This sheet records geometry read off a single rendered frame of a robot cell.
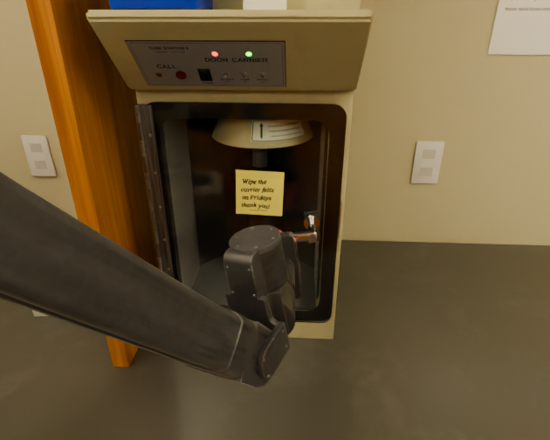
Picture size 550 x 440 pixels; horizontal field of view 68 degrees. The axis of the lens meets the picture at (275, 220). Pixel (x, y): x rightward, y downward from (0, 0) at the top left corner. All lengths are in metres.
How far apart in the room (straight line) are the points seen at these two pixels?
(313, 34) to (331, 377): 0.55
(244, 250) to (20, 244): 0.24
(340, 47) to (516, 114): 0.73
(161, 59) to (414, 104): 0.70
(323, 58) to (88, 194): 0.37
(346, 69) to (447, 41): 0.56
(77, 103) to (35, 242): 0.39
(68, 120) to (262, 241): 0.32
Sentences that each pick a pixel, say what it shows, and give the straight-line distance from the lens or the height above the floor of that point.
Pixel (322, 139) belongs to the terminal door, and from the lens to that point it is 0.63.
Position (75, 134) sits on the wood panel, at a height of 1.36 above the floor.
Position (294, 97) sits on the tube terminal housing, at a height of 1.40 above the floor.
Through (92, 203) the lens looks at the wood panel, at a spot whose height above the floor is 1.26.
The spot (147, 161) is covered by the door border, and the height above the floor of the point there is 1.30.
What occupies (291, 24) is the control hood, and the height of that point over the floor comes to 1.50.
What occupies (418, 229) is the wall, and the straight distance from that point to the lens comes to 1.23.
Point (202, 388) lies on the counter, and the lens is 0.76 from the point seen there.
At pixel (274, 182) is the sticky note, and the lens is 0.65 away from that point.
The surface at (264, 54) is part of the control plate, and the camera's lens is 0.54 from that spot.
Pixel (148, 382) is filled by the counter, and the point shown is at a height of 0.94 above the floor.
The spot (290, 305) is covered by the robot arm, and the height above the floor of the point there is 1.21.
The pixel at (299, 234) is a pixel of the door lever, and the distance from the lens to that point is 0.63.
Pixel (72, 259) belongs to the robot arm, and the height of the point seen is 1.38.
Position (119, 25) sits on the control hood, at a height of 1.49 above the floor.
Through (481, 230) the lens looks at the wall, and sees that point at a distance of 1.29.
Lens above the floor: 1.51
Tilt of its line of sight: 27 degrees down
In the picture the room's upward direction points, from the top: straight up
